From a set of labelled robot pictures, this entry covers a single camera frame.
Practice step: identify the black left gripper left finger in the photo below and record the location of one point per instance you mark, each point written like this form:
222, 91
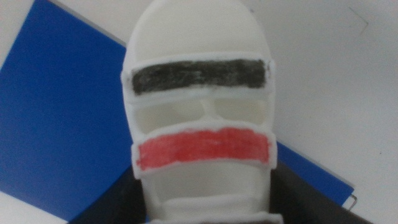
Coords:
121, 199

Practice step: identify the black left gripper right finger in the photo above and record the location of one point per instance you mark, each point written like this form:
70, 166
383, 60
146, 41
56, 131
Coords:
298, 199

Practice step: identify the blue rectangular mat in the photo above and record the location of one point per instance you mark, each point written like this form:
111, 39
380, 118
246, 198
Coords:
62, 124

